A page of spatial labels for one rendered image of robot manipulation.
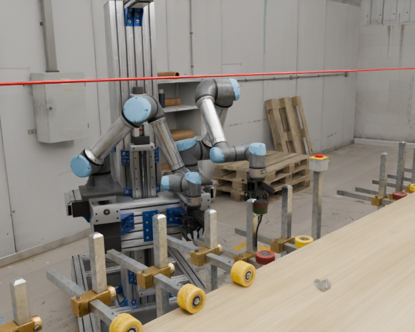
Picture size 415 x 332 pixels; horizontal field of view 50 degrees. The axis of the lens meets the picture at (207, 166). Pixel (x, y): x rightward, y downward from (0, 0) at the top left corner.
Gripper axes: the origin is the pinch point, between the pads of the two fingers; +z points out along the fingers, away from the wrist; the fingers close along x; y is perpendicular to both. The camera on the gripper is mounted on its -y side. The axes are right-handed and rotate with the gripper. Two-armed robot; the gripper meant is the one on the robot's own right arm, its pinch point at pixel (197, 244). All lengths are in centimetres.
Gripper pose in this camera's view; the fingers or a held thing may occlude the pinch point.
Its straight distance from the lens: 220.2
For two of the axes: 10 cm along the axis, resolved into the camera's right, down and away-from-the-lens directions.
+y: -6.9, -1.5, 7.1
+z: 0.2, 9.8, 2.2
